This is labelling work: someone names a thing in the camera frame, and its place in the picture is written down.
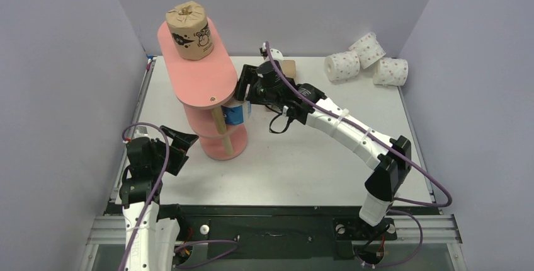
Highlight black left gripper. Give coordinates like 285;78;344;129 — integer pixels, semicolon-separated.
151;126;198;175

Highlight blue roll sideways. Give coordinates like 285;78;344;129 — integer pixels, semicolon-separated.
222;100;251;125

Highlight brown paper roll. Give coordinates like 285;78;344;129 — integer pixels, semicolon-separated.
166;1;213;61

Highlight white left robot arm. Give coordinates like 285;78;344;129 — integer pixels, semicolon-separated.
118;122;199;270

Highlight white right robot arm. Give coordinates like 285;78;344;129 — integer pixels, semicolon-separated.
234;61;411;238

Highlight pink three-tier shelf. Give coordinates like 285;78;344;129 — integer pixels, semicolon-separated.
157;19;247;161

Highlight brown wrapped roll rear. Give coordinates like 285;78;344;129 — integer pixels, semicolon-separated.
281;60;297;79

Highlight white dotted roll left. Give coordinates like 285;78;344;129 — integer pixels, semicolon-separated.
324;51;360;83

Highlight white dotted roll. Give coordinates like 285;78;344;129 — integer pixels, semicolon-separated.
324;51;360;83
372;57;409;86
349;32;386;69

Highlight white dotted roll top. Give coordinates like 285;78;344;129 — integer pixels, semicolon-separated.
349;32;386;69

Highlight white dotted roll right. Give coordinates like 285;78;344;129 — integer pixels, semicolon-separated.
372;57;409;86

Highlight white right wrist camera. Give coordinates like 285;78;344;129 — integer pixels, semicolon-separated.
259;42;285;62

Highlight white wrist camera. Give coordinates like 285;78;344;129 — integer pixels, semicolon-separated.
259;42;285;62
132;126;150;139

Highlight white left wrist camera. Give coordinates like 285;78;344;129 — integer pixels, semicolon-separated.
132;126;150;139

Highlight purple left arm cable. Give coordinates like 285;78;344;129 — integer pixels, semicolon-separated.
116;122;239;271

